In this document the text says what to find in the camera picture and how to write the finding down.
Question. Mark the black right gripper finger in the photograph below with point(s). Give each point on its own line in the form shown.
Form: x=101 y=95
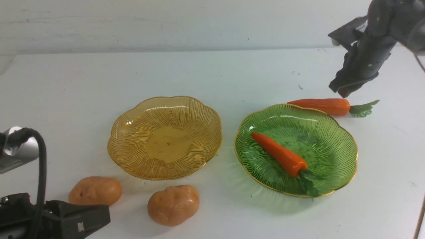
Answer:
x=338 y=85
x=351 y=87

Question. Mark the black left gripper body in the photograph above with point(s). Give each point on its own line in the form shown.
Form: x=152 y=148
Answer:
x=59 y=219

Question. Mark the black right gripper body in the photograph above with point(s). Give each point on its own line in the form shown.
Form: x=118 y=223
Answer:
x=365 y=53

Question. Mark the toy carrot with leaf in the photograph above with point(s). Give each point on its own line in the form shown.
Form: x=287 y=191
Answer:
x=336 y=106
x=293 y=164

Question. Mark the toy potato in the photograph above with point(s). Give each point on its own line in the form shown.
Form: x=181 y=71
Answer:
x=173 y=205
x=95 y=190

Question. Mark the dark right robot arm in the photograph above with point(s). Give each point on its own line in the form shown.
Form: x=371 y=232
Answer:
x=403 y=20

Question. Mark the green glass flower plate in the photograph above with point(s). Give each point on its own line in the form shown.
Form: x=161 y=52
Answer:
x=328 y=149

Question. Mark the amber glass flower plate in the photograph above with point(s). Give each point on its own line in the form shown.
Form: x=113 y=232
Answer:
x=165 y=138

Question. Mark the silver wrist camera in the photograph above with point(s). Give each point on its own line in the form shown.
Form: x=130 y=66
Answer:
x=17 y=147

